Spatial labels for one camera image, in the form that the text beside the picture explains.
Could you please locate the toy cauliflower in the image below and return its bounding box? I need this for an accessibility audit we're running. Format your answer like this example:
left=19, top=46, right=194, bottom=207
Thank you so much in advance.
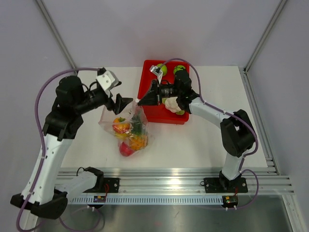
left=162, top=97, right=185, bottom=115

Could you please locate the green toy apple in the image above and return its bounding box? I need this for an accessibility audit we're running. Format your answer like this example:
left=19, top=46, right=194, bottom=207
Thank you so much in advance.
left=156, top=63, right=168, bottom=76

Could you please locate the toy pineapple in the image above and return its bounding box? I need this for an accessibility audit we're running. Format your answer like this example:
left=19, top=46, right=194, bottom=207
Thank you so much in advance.
left=129, top=113, right=148, bottom=151

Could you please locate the circuit board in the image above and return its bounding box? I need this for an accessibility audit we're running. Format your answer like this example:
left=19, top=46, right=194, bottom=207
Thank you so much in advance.
left=93, top=195, right=106, bottom=203
left=222, top=195, right=239, bottom=209

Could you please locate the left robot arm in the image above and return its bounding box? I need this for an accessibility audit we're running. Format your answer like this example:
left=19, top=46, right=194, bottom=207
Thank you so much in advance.
left=10, top=73, right=133, bottom=219

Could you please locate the red toy tomato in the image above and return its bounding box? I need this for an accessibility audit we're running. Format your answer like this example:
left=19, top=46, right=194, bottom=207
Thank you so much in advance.
left=112, top=117, right=131, bottom=135

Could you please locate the red toy apple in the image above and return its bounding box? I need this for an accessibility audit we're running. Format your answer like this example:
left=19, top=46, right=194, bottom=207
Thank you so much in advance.
left=119, top=142, right=135, bottom=157

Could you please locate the aluminium frame post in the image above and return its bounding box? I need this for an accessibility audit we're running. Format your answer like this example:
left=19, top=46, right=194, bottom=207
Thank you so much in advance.
left=34, top=0, right=77, bottom=72
left=243, top=0, right=289, bottom=74

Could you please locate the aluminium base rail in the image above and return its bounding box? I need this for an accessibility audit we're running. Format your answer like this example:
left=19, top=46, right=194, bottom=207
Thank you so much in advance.
left=54, top=166, right=295, bottom=198

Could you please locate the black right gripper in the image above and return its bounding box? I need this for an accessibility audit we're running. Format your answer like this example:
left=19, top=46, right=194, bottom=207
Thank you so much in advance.
left=138, top=79, right=182, bottom=107

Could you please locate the left circuit board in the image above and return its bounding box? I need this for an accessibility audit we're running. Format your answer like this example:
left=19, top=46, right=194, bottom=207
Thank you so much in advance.
left=93, top=195, right=106, bottom=203

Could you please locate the right circuit board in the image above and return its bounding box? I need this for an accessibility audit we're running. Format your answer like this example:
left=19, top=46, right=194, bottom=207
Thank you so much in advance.
left=222, top=195, right=239, bottom=209

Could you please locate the left aluminium frame post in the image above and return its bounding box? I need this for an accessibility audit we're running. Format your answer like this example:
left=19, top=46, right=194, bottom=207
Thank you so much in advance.
left=34, top=0, right=77, bottom=72

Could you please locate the toy watermelon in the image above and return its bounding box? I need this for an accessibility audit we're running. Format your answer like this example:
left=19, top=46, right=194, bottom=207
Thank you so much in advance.
left=173, top=65, right=186, bottom=75

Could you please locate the clear zip top bag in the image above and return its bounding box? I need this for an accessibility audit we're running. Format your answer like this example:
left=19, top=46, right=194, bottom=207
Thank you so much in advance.
left=98, top=100, right=154, bottom=157

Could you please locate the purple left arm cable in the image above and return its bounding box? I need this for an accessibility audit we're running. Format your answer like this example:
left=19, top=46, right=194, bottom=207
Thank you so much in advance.
left=15, top=67, right=106, bottom=231

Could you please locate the white slotted cable duct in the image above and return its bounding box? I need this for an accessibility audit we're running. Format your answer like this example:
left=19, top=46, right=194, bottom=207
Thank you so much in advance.
left=69, top=195, right=223, bottom=205

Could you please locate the right aluminium frame post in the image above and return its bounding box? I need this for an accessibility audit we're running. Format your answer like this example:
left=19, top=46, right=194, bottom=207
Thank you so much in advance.
left=243, top=0, right=289, bottom=74

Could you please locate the right side aluminium rail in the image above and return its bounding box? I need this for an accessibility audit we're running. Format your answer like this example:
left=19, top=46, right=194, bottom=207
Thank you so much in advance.
left=239, top=67, right=281, bottom=175

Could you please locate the red plastic tray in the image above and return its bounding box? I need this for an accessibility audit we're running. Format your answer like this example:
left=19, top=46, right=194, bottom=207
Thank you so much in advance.
left=138, top=60, right=189, bottom=125

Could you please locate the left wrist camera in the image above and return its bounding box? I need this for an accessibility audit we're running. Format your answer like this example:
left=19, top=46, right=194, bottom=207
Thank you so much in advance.
left=96, top=68, right=122, bottom=92

